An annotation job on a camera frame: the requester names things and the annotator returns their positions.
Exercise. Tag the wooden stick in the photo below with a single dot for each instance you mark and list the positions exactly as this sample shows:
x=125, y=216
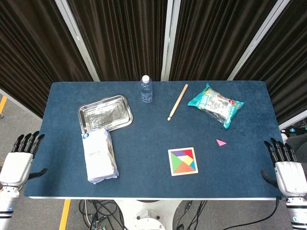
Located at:
x=178, y=102

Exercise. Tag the yellow tangram piece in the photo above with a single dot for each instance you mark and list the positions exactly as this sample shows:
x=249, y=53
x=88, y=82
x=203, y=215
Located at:
x=186, y=160

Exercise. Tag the green tangram triangle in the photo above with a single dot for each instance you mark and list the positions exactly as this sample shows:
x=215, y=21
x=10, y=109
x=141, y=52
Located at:
x=175, y=163

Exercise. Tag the long yellow floor tape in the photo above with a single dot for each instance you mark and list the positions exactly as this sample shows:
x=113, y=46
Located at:
x=64, y=214

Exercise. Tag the black equipment box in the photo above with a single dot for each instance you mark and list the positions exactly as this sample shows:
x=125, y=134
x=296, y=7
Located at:
x=296, y=130

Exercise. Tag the white partition base rail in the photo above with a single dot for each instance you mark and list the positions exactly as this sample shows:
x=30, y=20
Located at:
x=292, y=121

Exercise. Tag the colourful tangram puzzle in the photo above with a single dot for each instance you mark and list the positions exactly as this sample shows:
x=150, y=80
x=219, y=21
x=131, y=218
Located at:
x=169, y=167

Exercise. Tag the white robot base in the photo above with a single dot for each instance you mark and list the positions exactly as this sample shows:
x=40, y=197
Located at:
x=146, y=213

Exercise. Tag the blue table mat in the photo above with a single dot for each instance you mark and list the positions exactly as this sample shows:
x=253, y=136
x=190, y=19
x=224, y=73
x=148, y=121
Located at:
x=144, y=148

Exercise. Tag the pink triangle piece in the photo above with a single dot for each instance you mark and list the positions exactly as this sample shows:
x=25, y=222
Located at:
x=220, y=142

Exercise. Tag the blue tangram piece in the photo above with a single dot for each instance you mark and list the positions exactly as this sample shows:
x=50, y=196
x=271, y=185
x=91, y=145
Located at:
x=193, y=165

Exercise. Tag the stainless steel tray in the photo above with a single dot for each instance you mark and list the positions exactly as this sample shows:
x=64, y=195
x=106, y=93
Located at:
x=105, y=113

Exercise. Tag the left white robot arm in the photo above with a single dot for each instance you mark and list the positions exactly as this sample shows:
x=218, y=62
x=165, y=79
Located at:
x=7, y=206

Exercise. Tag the short yellow floor tape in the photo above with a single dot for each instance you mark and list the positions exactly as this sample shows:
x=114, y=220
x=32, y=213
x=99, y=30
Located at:
x=3, y=104

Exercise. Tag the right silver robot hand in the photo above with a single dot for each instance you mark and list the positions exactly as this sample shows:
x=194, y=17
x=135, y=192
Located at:
x=291, y=177

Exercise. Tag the clear plastic water bottle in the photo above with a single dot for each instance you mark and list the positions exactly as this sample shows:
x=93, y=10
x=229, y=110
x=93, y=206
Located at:
x=146, y=92

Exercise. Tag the white paper bag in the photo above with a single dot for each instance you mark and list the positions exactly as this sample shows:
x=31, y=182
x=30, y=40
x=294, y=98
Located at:
x=98, y=155

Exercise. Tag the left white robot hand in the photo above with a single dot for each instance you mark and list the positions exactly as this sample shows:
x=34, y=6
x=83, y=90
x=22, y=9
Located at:
x=15, y=167

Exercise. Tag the red tangram triangle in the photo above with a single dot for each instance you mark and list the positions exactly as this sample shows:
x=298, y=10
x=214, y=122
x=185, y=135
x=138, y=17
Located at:
x=189, y=152

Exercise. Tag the teal snack bag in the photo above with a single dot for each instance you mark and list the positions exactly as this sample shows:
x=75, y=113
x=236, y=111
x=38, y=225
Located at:
x=216, y=104

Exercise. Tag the orange tangram triangle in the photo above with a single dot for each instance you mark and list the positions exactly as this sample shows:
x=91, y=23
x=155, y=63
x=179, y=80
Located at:
x=184, y=168

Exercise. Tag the dark brown curtain panel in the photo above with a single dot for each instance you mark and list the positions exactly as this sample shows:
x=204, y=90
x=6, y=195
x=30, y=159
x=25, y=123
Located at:
x=283, y=67
x=216, y=38
x=31, y=52
x=120, y=38

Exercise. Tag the white partition post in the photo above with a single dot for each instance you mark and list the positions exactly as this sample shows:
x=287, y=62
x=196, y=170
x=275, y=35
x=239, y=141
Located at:
x=76, y=39
x=169, y=38
x=259, y=38

